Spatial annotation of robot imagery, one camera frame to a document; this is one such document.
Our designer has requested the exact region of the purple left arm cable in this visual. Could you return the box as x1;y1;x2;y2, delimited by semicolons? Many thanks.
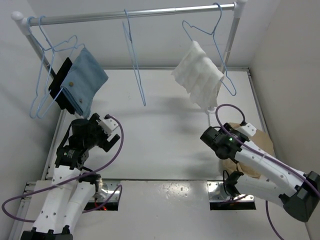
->
1;114;125;223

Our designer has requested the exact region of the silver clothes rack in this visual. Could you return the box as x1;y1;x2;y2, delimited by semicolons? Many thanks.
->
10;0;248;126

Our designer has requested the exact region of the blue denim cloth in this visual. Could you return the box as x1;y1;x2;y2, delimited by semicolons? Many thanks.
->
60;47;109;119

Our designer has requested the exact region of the white quilted cloth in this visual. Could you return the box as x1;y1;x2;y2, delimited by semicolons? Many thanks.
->
171;40;224;111

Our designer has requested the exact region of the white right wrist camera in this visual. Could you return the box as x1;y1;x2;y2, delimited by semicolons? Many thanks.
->
236;122;257;138

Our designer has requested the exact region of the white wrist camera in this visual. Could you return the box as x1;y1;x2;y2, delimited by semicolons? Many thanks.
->
98;118;119;136
236;122;257;138

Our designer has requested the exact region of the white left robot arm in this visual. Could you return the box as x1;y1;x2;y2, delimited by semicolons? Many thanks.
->
20;113;124;240

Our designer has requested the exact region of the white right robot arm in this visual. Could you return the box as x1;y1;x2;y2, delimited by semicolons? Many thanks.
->
200;123;320;223

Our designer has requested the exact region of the black cloth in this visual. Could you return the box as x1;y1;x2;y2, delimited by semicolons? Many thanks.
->
48;57;75;115

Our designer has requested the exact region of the blue wire hanger with denim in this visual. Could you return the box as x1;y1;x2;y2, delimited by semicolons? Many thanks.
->
36;15;87;119

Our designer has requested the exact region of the beige t shirt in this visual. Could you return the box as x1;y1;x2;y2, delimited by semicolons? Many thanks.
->
221;121;275;179

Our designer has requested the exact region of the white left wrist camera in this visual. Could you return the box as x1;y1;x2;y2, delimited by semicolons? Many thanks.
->
98;118;119;136

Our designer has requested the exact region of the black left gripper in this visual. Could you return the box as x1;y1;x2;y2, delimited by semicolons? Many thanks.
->
83;113;120;152

